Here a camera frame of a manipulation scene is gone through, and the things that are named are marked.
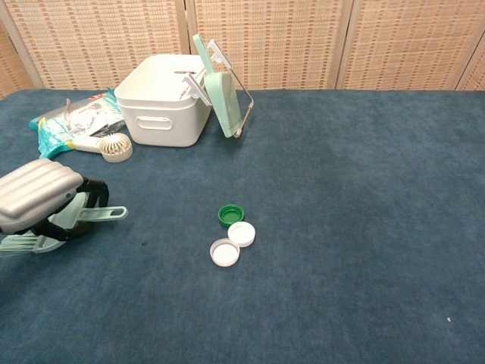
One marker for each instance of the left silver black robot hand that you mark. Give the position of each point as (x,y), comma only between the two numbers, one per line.
(34,189)

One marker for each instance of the green bottle cap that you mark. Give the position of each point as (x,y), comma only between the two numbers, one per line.
(231,214)

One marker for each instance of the white bottle cap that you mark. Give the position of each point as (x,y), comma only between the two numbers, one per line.
(224,253)
(241,234)

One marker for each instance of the wet wipes packet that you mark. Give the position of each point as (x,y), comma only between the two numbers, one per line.
(51,136)

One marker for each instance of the clear plastic packet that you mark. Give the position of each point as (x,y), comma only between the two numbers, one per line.
(85,117)

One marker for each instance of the small cream handheld fan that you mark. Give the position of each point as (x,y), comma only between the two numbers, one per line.
(115,148)

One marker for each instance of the white plastic storage box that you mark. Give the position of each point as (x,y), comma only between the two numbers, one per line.
(159,106)

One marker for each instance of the mint green dustpan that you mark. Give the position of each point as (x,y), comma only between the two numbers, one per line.
(223,102)

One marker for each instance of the blue table mat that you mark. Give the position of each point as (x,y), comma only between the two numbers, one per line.
(322,227)

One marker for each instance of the woven folding screen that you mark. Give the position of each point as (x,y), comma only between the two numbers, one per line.
(303,41)

